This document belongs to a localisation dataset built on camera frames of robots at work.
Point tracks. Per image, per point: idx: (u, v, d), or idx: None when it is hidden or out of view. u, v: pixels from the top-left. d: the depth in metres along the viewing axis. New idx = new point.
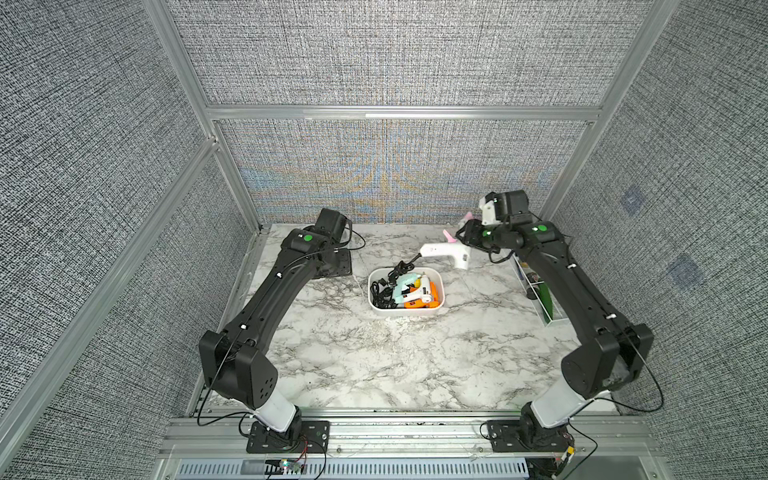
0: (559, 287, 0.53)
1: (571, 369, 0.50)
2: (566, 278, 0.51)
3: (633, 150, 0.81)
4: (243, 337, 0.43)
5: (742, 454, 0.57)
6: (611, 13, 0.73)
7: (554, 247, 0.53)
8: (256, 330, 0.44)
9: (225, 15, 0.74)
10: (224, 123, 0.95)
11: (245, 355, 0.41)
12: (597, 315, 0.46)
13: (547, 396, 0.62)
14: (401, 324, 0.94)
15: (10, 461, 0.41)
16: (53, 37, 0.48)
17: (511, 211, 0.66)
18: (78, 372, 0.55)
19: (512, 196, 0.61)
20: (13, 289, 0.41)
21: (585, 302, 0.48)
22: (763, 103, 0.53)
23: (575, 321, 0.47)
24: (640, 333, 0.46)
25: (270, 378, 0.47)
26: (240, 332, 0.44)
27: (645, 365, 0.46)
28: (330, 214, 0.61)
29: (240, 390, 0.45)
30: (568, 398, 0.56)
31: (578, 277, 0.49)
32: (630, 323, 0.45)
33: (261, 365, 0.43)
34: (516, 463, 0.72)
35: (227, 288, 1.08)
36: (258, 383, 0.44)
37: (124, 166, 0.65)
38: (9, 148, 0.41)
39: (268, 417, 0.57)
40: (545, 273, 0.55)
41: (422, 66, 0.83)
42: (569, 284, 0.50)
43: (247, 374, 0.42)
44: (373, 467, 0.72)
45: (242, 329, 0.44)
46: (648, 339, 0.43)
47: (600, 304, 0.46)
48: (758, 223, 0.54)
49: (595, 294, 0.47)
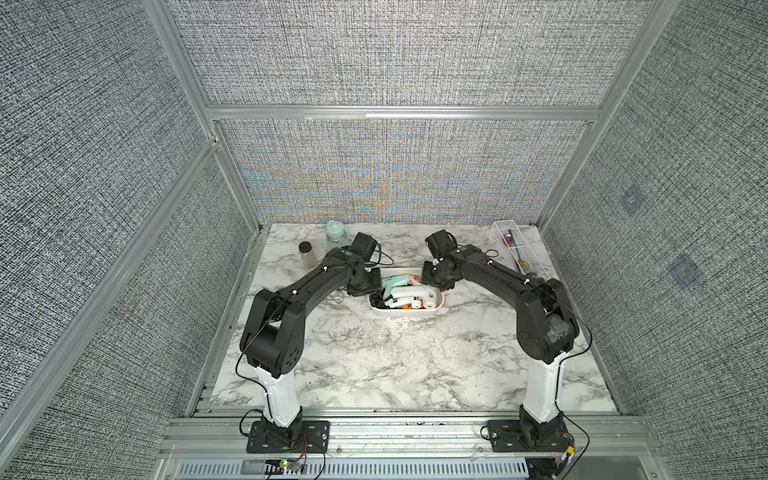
0: (490, 286, 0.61)
1: (525, 342, 0.57)
2: (488, 269, 0.63)
3: (634, 150, 0.81)
4: (295, 298, 0.51)
5: (742, 454, 0.57)
6: (612, 13, 0.73)
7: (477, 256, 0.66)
8: (307, 296, 0.52)
9: (225, 15, 0.74)
10: (224, 123, 0.95)
11: (292, 311, 0.49)
12: (518, 284, 0.56)
13: (528, 389, 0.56)
14: (401, 324, 0.94)
15: (10, 461, 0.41)
16: (53, 36, 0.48)
17: (439, 246, 0.79)
18: (77, 372, 0.55)
19: (437, 235, 0.78)
20: (12, 289, 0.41)
21: (506, 279, 0.58)
22: (762, 103, 0.53)
23: (508, 298, 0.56)
24: (554, 287, 0.56)
25: (298, 349, 0.52)
26: (294, 295, 0.52)
27: (572, 310, 0.53)
28: (363, 236, 0.75)
29: (273, 348, 0.50)
30: (540, 374, 0.60)
31: (497, 267, 0.61)
32: (544, 281, 0.55)
33: (298, 329, 0.49)
34: (516, 462, 0.72)
35: (227, 288, 1.08)
36: (292, 344, 0.49)
37: (124, 166, 0.65)
38: (9, 148, 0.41)
39: (279, 400, 0.59)
40: (478, 278, 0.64)
41: (422, 66, 0.83)
42: (491, 274, 0.62)
43: (289, 330, 0.49)
44: (373, 467, 0.72)
45: (294, 292, 0.52)
46: (561, 289, 0.53)
47: (518, 279, 0.57)
48: (758, 223, 0.54)
49: (513, 273, 0.59)
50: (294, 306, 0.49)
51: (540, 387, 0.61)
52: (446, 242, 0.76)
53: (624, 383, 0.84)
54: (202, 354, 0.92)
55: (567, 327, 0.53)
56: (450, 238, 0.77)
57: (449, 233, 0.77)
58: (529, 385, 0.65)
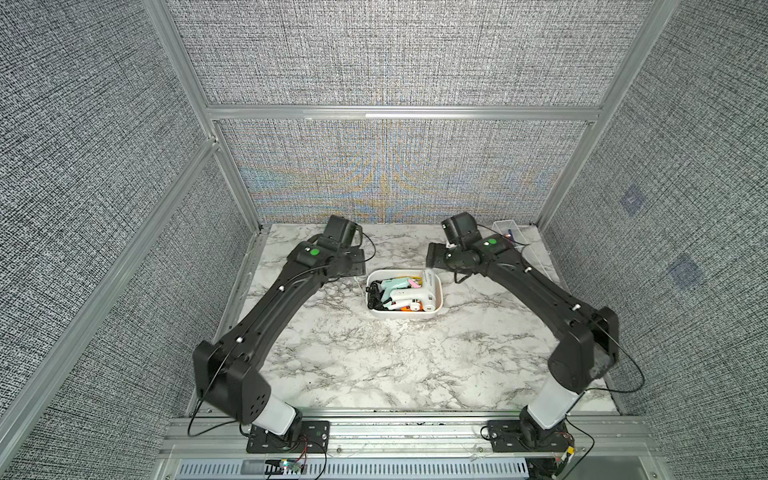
0: (533, 302, 0.54)
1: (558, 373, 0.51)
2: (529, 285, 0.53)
3: (634, 150, 0.81)
4: (239, 350, 0.42)
5: (742, 454, 0.57)
6: (612, 13, 0.73)
7: (508, 256, 0.56)
8: (252, 344, 0.43)
9: (225, 15, 0.74)
10: (224, 123, 0.95)
11: (237, 371, 0.40)
12: (564, 309, 0.48)
13: (540, 400, 0.63)
14: (401, 324, 0.94)
15: (10, 462, 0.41)
16: (53, 37, 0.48)
17: (461, 234, 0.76)
18: (78, 372, 0.55)
19: (458, 220, 0.65)
20: (12, 289, 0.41)
21: (553, 301, 0.49)
22: (763, 103, 0.53)
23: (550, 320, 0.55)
24: (604, 314, 0.48)
25: (264, 395, 0.46)
26: (236, 346, 0.42)
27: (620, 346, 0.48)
28: (337, 226, 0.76)
29: (231, 405, 0.44)
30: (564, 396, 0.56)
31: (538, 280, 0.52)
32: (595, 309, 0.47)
33: (250, 385, 0.42)
34: (516, 462, 0.72)
35: (227, 288, 1.08)
36: (250, 399, 0.43)
37: (124, 166, 0.65)
38: (9, 148, 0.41)
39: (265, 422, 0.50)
40: (515, 286, 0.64)
41: (422, 66, 0.83)
42: (536, 291, 0.52)
43: (239, 390, 0.41)
44: (373, 466, 0.72)
45: (238, 342, 0.43)
46: (613, 319, 0.46)
47: (566, 302, 0.48)
48: (758, 223, 0.54)
49: (561, 293, 0.50)
50: (238, 363, 0.41)
51: (557, 402, 0.58)
52: (469, 232, 0.64)
53: (623, 383, 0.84)
54: None
55: (609, 359, 0.48)
56: (473, 228, 0.64)
57: (473, 222, 0.64)
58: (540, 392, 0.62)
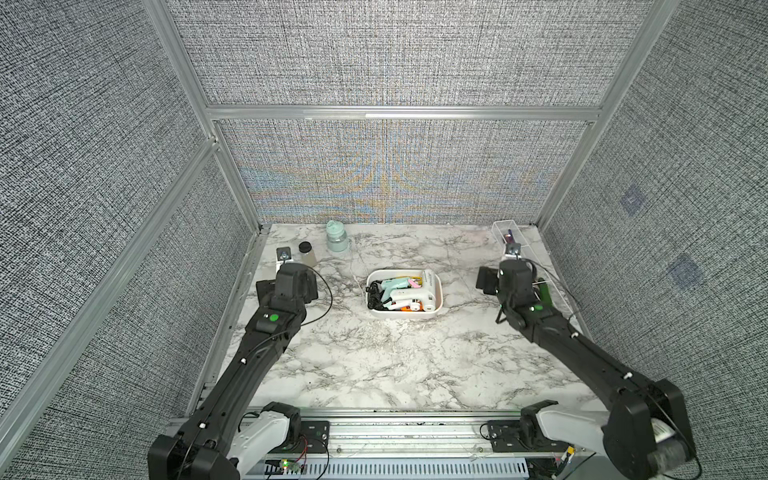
0: (578, 368, 0.52)
1: (616, 450, 0.45)
2: (576, 348, 0.51)
3: (634, 150, 0.81)
4: (201, 438, 0.39)
5: (742, 454, 0.57)
6: (611, 13, 0.73)
7: (555, 320, 0.57)
8: (218, 427, 0.40)
9: (225, 15, 0.74)
10: (224, 123, 0.95)
11: (204, 462, 0.37)
12: (613, 376, 0.45)
13: (561, 420, 0.59)
14: (401, 324, 0.94)
15: (9, 462, 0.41)
16: (53, 37, 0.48)
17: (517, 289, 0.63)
18: (78, 372, 0.55)
19: (520, 273, 0.62)
20: (13, 289, 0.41)
21: (600, 367, 0.47)
22: (762, 103, 0.53)
23: (597, 387, 0.48)
24: (665, 389, 0.42)
25: None
26: (198, 433, 0.40)
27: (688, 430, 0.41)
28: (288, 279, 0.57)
29: None
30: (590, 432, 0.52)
31: (585, 343, 0.51)
32: (651, 381, 0.44)
33: (219, 475, 0.39)
34: (516, 462, 0.72)
35: (227, 287, 1.08)
36: None
37: (124, 166, 0.65)
38: (9, 148, 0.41)
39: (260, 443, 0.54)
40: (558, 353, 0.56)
41: (422, 66, 0.83)
42: (581, 355, 0.50)
43: None
44: (373, 467, 0.72)
45: (201, 428, 0.40)
46: (676, 396, 0.41)
47: (616, 369, 0.46)
48: (758, 223, 0.54)
49: (610, 358, 0.48)
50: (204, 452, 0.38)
51: (565, 434, 0.59)
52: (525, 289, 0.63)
53: None
54: (201, 354, 0.92)
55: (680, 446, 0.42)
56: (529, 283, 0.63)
57: (530, 274, 0.62)
58: (566, 414, 0.58)
